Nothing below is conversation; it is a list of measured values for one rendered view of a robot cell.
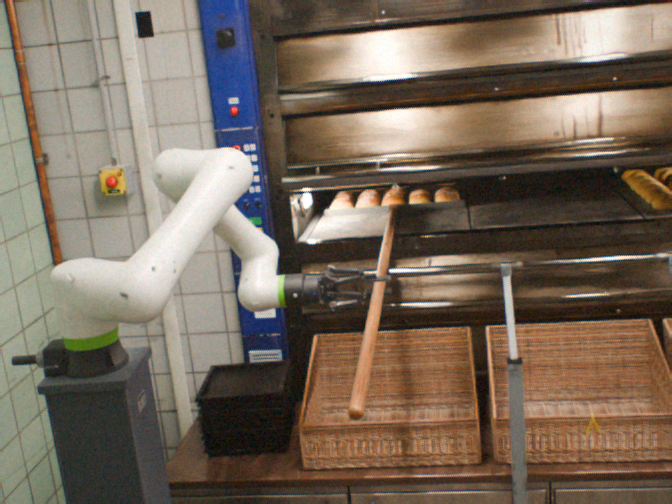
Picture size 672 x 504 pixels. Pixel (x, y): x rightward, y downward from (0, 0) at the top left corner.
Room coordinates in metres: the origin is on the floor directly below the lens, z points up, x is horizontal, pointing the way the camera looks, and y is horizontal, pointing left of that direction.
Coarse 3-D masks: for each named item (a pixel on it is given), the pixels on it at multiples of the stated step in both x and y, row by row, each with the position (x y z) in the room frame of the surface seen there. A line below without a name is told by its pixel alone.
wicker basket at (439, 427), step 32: (320, 352) 2.81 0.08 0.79; (352, 352) 2.80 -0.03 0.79; (384, 352) 2.78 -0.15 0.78; (448, 352) 2.75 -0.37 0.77; (320, 384) 2.78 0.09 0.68; (352, 384) 2.77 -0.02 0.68; (448, 384) 2.72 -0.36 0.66; (320, 416) 2.72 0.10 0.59; (384, 416) 2.67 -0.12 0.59; (416, 416) 2.65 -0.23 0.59; (448, 416) 2.62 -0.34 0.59; (320, 448) 2.49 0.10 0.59; (352, 448) 2.35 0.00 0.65; (384, 448) 2.44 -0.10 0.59; (416, 448) 2.42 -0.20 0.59; (448, 448) 2.40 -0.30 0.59; (480, 448) 2.30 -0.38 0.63
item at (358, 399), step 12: (384, 240) 2.69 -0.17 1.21; (384, 252) 2.54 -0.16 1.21; (384, 264) 2.41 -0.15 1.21; (372, 300) 2.09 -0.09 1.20; (372, 312) 1.99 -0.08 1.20; (372, 324) 1.90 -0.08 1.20; (372, 336) 1.83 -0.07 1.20; (372, 348) 1.77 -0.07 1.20; (360, 360) 1.69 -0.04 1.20; (360, 372) 1.62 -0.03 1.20; (360, 384) 1.56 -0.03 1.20; (360, 396) 1.51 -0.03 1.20; (348, 408) 1.48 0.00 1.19; (360, 408) 1.46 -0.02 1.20
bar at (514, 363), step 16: (608, 256) 2.36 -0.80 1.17; (624, 256) 2.35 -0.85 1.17; (640, 256) 2.34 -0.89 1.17; (656, 256) 2.33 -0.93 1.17; (320, 272) 2.49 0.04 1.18; (368, 272) 2.46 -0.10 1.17; (400, 272) 2.44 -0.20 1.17; (416, 272) 2.44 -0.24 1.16; (432, 272) 2.43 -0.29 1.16; (448, 272) 2.42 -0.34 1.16; (464, 272) 2.42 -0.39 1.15; (480, 272) 2.41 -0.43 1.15; (512, 272) 2.39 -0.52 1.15; (512, 304) 2.32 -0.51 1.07; (512, 320) 2.28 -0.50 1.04; (512, 336) 2.25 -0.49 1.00; (512, 352) 2.21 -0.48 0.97; (512, 368) 2.17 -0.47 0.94; (512, 384) 2.17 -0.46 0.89; (512, 400) 2.17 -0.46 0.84; (512, 416) 2.17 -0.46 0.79; (512, 432) 2.18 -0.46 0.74; (512, 448) 2.18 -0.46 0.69; (512, 464) 2.19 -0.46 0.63; (512, 480) 2.19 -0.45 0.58
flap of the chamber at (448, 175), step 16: (592, 160) 2.58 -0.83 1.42; (608, 160) 2.57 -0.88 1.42; (624, 160) 2.56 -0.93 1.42; (640, 160) 2.56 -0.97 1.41; (656, 160) 2.55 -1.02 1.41; (384, 176) 2.68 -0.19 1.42; (400, 176) 2.67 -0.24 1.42; (416, 176) 2.66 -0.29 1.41; (432, 176) 2.65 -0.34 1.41; (448, 176) 2.64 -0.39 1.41; (464, 176) 2.64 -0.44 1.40; (480, 176) 2.63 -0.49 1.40; (496, 176) 2.71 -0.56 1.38
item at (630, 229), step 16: (560, 224) 2.78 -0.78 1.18; (576, 224) 2.75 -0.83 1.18; (592, 224) 2.73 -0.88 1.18; (608, 224) 2.71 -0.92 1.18; (624, 224) 2.70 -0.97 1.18; (640, 224) 2.69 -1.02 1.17; (656, 224) 2.69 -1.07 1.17; (304, 240) 2.92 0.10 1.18; (320, 240) 2.89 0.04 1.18; (336, 240) 2.87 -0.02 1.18; (352, 240) 2.85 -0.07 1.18; (368, 240) 2.83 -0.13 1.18; (400, 240) 2.82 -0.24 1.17; (416, 240) 2.81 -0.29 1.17; (432, 240) 2.80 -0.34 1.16; (448, 240) 2.79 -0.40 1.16; (464, 240) 2.78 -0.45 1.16; (480, 240) 2.78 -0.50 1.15; (496, 240) 2.77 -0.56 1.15; (512, 240) 2.76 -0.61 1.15; (528, 240) 2.75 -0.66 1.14
